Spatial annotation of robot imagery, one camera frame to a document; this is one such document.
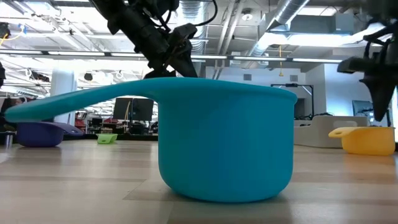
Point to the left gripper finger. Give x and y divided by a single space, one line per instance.
160 74
186 62

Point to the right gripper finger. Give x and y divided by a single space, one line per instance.
382 99

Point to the yellow measuring cup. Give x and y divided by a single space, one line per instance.
367 141

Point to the green measuring cup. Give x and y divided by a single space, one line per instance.
106 139

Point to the teal measuring cup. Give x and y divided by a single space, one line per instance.
224 140

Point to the purple measuring cup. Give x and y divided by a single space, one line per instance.
40 135

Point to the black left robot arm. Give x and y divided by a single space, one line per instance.
136 25

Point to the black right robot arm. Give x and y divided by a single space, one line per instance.
385 9

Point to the grey plastic basket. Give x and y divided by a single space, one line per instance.
317 130

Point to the lit desk monitor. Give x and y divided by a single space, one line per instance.
360 105

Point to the ceiling light strip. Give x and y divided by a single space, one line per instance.
76 53
208 57
259 58
127 54
18 52
317 60

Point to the dark computer monitor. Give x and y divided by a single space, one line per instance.
122 109
143 109

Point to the black round ceiling lamp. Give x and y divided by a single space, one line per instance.
88 76

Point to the black metal rack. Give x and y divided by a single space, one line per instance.
292 85

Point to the yellow hanging tag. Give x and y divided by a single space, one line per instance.
281 74

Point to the white pillar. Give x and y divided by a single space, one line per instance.
63 84

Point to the small metal cylinder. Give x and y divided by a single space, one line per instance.
8 140

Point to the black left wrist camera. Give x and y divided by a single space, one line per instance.
183 31

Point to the spiral metal ventilation duct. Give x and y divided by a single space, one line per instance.
192 12

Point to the black aluminium table frame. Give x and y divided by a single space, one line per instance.
140 137

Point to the large smooth ventilation duct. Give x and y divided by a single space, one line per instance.
286 12

